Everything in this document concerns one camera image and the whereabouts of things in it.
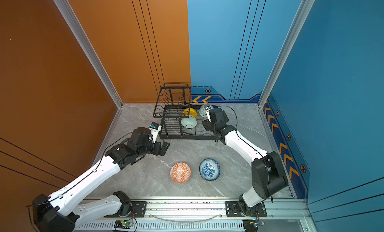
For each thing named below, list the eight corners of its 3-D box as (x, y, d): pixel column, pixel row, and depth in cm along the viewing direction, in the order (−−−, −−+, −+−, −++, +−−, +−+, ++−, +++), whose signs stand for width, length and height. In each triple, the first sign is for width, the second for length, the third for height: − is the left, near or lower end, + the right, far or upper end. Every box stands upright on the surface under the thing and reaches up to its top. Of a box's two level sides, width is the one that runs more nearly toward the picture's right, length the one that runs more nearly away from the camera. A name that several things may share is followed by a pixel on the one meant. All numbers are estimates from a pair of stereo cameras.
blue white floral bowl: (199, 181, 83) (199, 177, 78) (199, 163, 90) (199, 158, 85) (219, 181, 83) (221, 177, 78) (217, 163, 90) (219, 158, 85)
